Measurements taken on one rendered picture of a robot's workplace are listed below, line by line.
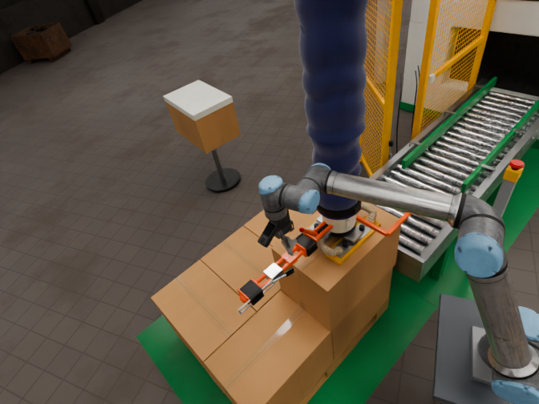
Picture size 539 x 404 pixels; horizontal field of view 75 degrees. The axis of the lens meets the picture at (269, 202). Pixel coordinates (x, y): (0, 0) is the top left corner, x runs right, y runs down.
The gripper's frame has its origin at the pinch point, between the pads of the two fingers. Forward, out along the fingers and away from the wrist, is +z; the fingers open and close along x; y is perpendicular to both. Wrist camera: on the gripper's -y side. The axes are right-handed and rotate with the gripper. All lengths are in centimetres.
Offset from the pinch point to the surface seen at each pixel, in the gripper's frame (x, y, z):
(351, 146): -8, 39, -34
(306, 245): -0.7, 15.4, 12.3
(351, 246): -11.0, 36.1, 24.5
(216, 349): 22, -40, 67
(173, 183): 244, 44, 121
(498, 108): 7, 270, 66
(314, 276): -7.9, 11.4, 26.8
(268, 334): 6, -15, 67
